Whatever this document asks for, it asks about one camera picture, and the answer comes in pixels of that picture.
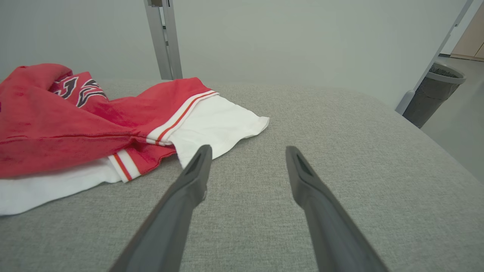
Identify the red jersey with white trim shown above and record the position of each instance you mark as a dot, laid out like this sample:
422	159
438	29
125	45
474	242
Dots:
56	132

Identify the dark grey waste bin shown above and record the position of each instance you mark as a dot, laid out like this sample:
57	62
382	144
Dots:
427	102

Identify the beige wooden cabinet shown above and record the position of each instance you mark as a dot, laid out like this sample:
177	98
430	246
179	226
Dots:
472	41

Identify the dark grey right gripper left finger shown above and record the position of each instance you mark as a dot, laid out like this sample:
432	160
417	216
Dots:
170	211

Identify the grey double partition post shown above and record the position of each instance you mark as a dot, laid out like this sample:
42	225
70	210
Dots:
166	45

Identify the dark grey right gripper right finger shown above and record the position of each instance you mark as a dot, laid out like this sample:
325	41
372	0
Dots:
329	226

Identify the thin grey partition post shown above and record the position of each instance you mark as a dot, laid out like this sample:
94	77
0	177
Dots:
404	102

